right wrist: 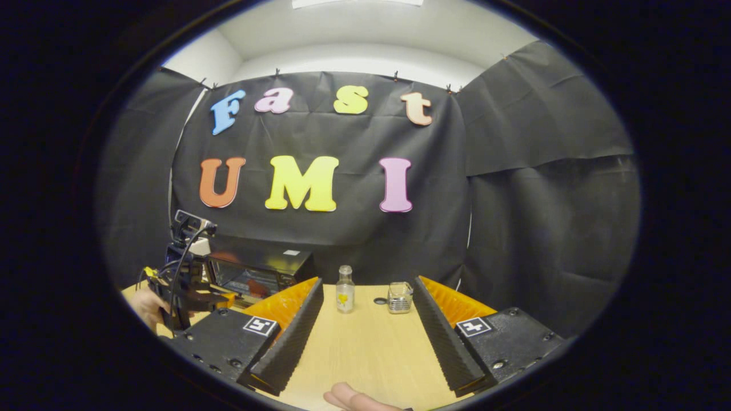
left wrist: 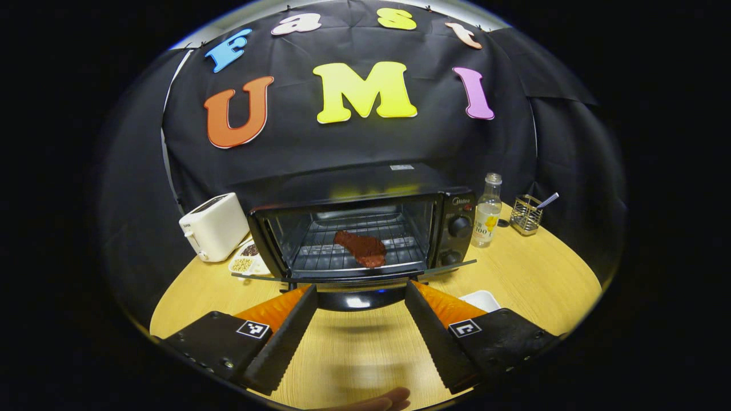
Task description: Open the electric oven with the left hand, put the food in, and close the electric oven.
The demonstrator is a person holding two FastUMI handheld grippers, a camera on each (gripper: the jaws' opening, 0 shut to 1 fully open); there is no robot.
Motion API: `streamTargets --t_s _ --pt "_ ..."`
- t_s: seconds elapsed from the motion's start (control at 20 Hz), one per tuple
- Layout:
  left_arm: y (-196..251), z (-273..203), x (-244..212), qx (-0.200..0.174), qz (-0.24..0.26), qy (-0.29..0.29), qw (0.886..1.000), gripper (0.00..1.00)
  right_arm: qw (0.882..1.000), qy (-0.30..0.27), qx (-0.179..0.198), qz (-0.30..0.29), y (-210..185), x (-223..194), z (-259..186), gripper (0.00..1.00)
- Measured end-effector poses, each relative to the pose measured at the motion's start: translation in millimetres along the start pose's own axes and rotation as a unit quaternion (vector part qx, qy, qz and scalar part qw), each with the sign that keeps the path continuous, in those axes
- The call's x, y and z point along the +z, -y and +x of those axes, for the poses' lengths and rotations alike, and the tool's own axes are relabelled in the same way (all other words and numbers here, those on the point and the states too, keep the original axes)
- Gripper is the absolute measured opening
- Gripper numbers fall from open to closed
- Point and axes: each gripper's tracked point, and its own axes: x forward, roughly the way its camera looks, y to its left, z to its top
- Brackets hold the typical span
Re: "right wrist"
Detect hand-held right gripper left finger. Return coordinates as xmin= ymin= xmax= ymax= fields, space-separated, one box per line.
xmin=171 ymin=277 xmax=324 ymax=396

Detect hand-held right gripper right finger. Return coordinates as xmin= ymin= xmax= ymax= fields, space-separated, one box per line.
xmin=412 ymin=276 xmax=566 ymax=398

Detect black electric oven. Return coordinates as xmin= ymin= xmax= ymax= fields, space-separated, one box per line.
xmin=206 ymin=248 xmax=315 ymax=301

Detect clear bottle with yellow label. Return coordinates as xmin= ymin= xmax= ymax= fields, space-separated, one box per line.
xmin=336 ymin=265 xmax=355 ymax=314

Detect ceiling light panel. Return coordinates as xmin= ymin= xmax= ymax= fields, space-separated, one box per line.
xmin=291 ymin=0 xmax=424 ymax=8

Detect black cable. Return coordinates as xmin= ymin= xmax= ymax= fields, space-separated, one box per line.
xmin=170 ymin=225 xmax=216 ymax=333

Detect metal wire cup holder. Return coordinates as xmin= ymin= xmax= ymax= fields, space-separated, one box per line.
xmin=388 ymin=282 xmax=413 ymax=315

